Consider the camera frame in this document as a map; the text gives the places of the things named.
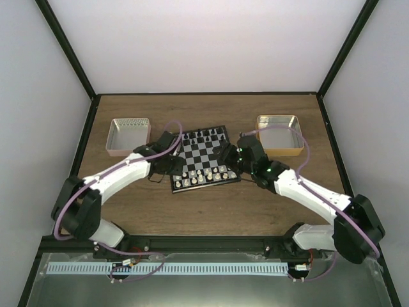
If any black frame post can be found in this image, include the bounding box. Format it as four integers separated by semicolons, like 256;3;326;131
317;0;379;99
35;0;96;100

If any pink metal tin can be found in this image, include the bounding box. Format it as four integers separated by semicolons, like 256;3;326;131
105;118;151;157

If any light blue slotted cable duct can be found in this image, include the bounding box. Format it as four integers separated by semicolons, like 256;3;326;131
45;262;288;276

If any black frame post right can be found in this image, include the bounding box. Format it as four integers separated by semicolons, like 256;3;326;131
317;0;379;99

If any row of black chess pieces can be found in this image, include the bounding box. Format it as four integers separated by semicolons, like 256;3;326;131
181;125;229;147

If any yellow metal tin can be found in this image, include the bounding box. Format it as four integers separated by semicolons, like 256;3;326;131
256;115;304;159

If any black and silver chessboard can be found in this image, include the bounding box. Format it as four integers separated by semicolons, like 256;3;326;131
170;137;240;194

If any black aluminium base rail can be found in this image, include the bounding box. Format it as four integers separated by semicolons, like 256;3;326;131
41;235;378;256

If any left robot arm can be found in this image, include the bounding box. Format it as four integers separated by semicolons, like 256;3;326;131
51;131;183;258

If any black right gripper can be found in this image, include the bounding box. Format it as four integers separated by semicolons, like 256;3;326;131
213;142;256;175

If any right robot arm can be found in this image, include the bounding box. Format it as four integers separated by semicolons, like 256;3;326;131
213;135;385;264

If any black frame post left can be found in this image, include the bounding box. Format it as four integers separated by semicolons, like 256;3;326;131
35;0;96;100

